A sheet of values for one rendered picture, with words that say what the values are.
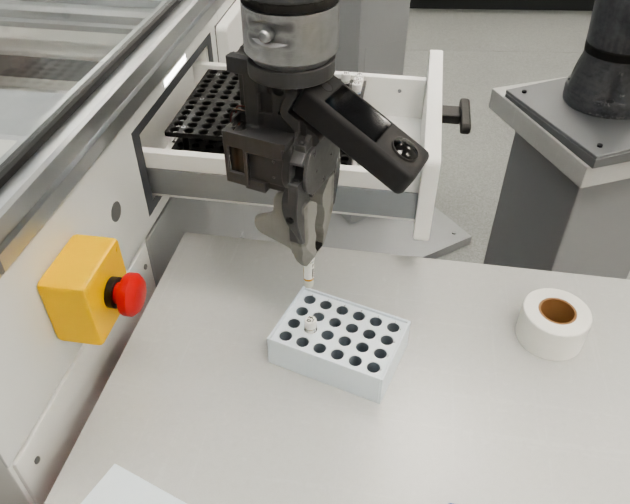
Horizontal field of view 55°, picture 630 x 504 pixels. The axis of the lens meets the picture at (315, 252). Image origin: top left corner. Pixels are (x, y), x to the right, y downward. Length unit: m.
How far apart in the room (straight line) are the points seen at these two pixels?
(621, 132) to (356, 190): 0.52
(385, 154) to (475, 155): 1.99
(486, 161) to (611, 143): 1.44
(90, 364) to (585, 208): 0.83
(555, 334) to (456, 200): 1.57
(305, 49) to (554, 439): 0.41
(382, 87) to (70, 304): 0.53
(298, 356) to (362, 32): 1.18
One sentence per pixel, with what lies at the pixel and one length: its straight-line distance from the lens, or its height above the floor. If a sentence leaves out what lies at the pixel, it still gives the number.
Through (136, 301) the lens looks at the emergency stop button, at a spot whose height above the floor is 0.88.
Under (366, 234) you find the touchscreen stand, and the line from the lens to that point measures 1.95.
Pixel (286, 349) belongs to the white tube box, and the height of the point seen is 0.79.
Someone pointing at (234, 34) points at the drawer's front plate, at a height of 0.90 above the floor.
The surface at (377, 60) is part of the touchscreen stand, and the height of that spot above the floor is 0.58.
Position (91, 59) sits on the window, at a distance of 0.66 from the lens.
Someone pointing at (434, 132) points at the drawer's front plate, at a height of 0.93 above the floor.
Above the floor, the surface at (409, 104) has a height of 0.86.
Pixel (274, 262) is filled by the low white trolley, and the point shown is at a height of 0.76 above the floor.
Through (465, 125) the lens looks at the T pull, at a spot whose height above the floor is 0.91.
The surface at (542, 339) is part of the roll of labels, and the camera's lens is 0.67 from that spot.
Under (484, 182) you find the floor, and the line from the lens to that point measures 2.33.
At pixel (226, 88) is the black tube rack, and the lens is 0.85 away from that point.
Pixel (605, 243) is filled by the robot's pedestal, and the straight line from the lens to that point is 1.24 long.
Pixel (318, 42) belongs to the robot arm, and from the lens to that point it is 0.48.
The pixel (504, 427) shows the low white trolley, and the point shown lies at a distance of 0.63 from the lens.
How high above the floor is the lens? 1.26
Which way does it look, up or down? 41 degrees down
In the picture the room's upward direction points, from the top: straight up
